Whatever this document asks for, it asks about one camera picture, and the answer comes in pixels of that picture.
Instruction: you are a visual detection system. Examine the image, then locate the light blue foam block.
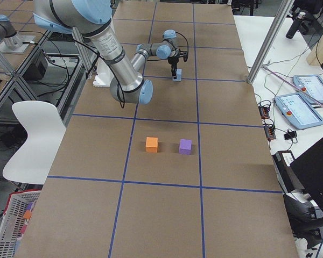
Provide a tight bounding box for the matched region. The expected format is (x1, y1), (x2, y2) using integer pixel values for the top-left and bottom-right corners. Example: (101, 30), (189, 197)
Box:
(172, 69), (182, 82)

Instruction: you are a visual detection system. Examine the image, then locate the purple foam block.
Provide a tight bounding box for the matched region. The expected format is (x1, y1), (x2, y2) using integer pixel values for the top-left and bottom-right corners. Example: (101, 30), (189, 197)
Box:
(179, 139), (192, 155)

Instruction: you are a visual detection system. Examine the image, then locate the orange foam block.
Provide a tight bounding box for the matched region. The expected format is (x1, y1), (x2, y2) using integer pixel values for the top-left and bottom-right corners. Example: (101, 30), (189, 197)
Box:
(145, 137), (158, 153)

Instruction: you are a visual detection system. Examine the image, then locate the teach pendant near table edge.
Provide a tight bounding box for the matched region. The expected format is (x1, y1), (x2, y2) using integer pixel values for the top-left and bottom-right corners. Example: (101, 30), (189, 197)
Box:
(275, 93), (323, 130)

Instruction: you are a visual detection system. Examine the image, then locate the teach pendant far from edge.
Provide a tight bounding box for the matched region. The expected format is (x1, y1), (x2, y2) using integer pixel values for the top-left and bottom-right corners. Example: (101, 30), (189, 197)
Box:
(293, 75), (323, 103)

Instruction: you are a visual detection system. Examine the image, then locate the white plastic chair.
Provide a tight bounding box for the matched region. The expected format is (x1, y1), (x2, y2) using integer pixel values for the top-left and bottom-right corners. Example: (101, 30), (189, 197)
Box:
(3, 101), (66, 185)

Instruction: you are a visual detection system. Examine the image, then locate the metal rod with green tip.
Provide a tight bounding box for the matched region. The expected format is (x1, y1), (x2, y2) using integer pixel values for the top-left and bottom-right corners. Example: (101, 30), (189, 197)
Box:
(262, 65), (323, 108)

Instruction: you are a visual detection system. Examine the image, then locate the white perforated basket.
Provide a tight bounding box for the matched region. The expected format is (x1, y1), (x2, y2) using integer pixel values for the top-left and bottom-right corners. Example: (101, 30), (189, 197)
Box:
(0, 190), (41, 257)

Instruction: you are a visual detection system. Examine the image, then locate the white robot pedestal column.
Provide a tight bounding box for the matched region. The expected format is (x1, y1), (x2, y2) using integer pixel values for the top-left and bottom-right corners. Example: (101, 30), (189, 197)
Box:
(93, 57), (114, 88)

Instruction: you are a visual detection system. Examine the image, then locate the aluminium frame post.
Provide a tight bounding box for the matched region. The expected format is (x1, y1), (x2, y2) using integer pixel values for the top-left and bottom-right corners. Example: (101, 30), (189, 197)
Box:
(247, 0), (294, 84)

